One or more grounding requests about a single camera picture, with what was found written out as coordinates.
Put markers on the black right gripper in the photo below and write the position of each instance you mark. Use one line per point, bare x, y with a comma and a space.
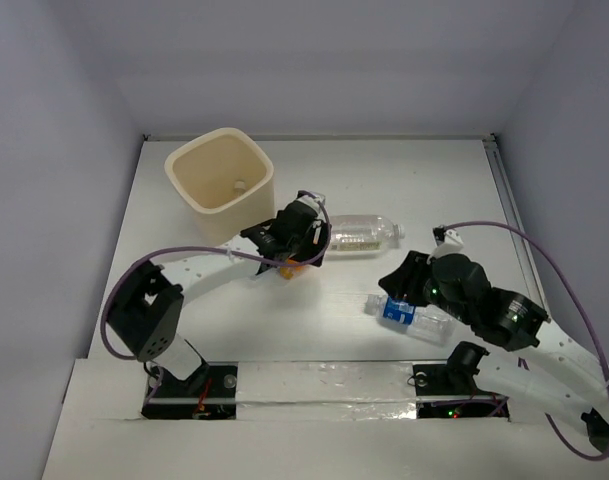
404, 278

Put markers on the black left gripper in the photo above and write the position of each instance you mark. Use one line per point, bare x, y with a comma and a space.
313, 242

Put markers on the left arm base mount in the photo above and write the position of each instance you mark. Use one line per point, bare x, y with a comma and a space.
208, 395

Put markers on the cream plastic bin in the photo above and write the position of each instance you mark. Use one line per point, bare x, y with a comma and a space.
203, 172

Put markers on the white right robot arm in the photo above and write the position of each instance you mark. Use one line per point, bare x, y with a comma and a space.
524, 354

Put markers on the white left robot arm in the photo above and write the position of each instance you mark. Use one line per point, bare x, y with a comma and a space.
141, 314

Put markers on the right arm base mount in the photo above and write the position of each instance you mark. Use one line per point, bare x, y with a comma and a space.
442, 396

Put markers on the blue label water bottle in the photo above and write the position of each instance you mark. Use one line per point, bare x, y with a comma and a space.
427, 324

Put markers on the orange label bottle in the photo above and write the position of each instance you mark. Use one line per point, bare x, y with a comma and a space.
291, 269

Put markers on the large clear plastic bottle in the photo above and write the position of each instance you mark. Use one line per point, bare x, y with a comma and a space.
363, 235

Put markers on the clear crushed bottle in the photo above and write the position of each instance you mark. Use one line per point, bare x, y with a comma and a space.
239, 188

